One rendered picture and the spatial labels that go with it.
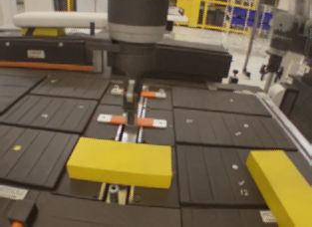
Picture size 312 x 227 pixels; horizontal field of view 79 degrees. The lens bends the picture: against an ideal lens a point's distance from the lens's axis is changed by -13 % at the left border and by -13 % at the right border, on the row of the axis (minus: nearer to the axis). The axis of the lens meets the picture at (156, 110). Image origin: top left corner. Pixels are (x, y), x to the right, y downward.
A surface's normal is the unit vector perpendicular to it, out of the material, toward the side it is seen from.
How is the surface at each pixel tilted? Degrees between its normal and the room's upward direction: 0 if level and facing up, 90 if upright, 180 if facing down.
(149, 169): 0
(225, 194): 0
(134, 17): 90
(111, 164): 0
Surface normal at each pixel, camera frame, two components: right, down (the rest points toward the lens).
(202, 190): 0.09, -0.86
